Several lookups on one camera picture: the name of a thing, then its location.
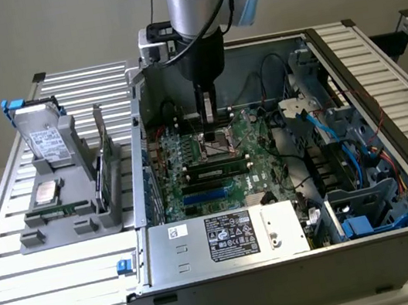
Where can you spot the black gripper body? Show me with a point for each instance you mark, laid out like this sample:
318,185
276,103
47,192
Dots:
202,59

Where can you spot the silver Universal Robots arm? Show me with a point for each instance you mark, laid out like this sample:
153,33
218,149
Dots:
194,1

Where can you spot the installed black RAM stick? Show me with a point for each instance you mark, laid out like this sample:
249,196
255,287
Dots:
216,169

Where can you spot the green RAM stick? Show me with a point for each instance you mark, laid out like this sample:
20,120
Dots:
57,212

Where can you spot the CPU socket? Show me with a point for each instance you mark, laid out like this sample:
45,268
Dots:
226,145

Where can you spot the blue expansion slot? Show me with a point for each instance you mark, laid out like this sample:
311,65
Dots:
203,197

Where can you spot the green motherboard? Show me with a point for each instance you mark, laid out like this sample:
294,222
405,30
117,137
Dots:
262,174

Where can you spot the silver chipset heatsink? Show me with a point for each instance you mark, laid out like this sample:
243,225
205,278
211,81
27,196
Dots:
258,200

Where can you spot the green graphics card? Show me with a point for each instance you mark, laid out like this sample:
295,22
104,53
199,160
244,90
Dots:
103,146

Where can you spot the silver power supply unit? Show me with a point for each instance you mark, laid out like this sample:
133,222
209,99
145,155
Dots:
223,241

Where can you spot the grey parts rack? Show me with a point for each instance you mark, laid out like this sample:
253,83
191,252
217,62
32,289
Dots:
83,227

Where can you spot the blue case latch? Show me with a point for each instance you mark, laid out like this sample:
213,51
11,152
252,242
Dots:
124,266

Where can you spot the silver hard disk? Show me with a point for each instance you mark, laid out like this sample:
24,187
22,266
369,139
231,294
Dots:
42,136

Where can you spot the grey disk bay cage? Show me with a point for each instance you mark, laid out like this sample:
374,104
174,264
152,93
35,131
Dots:
364,196

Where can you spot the silver CPU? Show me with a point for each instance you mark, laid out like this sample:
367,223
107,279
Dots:
46,193

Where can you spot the grey open PC case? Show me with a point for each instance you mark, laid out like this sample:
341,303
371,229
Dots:
252,297

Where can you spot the blue disk carrier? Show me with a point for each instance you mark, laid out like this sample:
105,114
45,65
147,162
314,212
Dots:
15,104

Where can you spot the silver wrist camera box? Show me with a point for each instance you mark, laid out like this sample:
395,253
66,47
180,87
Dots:
150,46

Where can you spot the blue disk bay bracket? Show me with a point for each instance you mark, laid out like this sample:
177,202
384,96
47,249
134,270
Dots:
357,226

